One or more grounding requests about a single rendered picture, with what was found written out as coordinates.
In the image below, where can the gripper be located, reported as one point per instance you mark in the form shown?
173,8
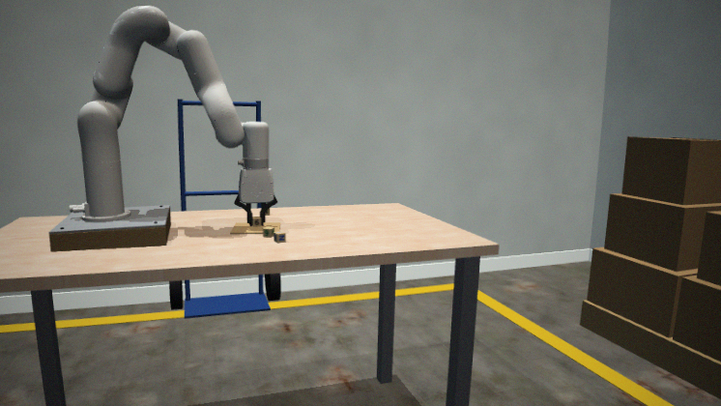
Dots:
256,185

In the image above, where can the tan flat mat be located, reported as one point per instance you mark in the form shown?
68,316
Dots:
245,228

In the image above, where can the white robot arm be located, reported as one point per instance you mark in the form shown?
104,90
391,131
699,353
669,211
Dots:
97,121

